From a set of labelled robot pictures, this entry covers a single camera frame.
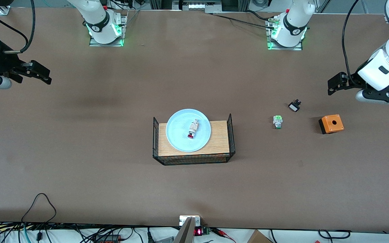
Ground wooden board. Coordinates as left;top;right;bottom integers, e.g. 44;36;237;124
158;120;230;157

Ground black looped cable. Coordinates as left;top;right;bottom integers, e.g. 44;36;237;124
21;193;57;241

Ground light blue round plate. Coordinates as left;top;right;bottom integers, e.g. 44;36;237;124
166;109;211;153

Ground red clip lead wires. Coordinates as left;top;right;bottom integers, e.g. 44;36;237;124
211;227;237;243

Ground red push button switch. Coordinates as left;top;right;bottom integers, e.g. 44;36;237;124
187;119;200;139

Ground silver metal bracket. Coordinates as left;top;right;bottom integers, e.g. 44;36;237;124
179;215;201;226

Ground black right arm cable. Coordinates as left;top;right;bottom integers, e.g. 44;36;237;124
0;0;36;54

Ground brown cardboard piece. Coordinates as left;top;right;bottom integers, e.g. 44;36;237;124
247;229;273;243

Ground black wire mesh basket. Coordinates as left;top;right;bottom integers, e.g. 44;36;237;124
153;113;236;166

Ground orange button enclosure box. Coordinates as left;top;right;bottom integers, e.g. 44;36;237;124
318;114;344;135

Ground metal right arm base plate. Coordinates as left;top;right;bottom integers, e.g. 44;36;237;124
89;13;128;47

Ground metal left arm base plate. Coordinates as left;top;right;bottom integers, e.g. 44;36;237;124
265;16;304;51

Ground black thin cable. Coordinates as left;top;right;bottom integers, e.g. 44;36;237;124
211;13;278;29

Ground black table edge cable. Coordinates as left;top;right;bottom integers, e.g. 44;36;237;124
317;229;352;240

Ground grey aluminium beam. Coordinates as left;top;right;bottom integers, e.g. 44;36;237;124
173;217;196;243

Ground black power strip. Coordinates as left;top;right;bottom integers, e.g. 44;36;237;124
95;234;122;243

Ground aluminium frame with white strip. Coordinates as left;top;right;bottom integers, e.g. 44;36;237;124
172;0;223;13

